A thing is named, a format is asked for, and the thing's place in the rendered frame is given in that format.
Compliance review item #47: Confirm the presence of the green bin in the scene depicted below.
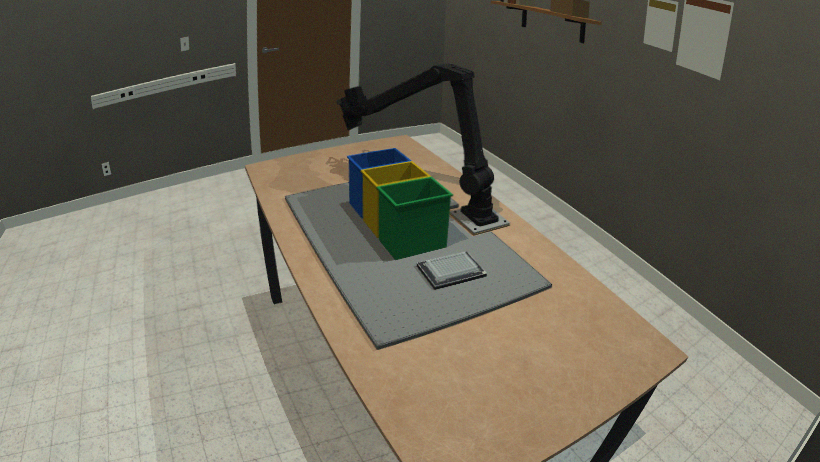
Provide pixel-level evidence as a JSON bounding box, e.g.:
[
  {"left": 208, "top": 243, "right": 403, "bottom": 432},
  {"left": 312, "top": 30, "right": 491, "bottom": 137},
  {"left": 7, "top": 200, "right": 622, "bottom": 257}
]
[{"left": 377, "top": 177, "right": 453, "bottom": 260}]

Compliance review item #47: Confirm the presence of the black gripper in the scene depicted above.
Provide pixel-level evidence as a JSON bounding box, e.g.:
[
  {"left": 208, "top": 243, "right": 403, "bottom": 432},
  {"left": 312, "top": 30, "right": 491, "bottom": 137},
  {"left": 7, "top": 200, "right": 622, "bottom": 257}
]
[{"left": 336, "top": 97, "right": 362, "bottom": 130}]

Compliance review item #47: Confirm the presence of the blue bin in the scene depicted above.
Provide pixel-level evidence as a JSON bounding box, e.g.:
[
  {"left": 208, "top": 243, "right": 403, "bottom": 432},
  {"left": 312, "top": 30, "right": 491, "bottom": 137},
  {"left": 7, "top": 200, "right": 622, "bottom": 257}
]
[{"left": 347, "top": 148, "right": 411, "bottom": 219}]

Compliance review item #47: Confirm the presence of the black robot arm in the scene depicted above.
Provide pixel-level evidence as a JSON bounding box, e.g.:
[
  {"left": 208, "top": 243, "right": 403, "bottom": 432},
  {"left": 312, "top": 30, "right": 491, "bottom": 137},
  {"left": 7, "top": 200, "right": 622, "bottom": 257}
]
[{"left": 344, "top": 63, "right": 499, "bottom": 226}]

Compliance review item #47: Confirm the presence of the white well plate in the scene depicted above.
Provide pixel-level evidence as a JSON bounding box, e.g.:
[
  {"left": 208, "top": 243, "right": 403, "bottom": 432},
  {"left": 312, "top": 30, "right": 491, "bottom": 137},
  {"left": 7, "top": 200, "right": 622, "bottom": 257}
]
[{"left": 425, "top": 252, "right": 479, "bottom": 281}]

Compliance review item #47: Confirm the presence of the yellow bin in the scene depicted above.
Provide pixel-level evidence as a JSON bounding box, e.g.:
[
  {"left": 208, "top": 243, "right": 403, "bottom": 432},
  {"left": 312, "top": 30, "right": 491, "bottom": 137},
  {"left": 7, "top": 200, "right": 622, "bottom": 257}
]
[{"left": 361, "top": 161, "right": 431, "bottom": 238}]

